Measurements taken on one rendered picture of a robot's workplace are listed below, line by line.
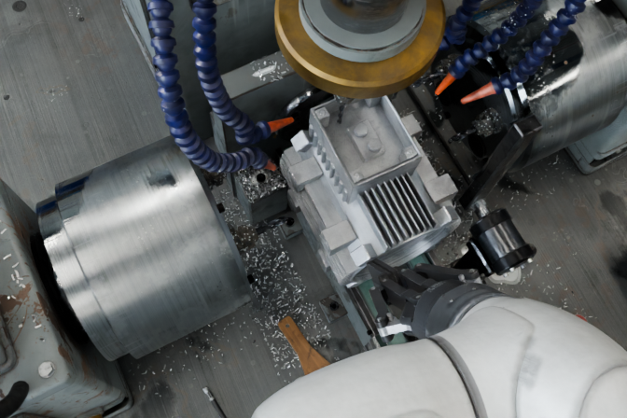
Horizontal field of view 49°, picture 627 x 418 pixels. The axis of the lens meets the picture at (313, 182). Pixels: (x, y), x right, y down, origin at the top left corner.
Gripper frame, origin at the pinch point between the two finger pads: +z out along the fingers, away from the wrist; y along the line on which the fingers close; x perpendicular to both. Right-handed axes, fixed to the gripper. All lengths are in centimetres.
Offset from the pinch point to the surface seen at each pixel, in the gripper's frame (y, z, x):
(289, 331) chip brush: 10.9, 27.4, 11.8
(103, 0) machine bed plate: 15, 65, -51
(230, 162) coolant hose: 12.2, -2.3, -21.1
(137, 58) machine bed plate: 13, 57, -38
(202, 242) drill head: 18.4, 2.3, -13.2
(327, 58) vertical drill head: 0.0, -10.6, -27.9
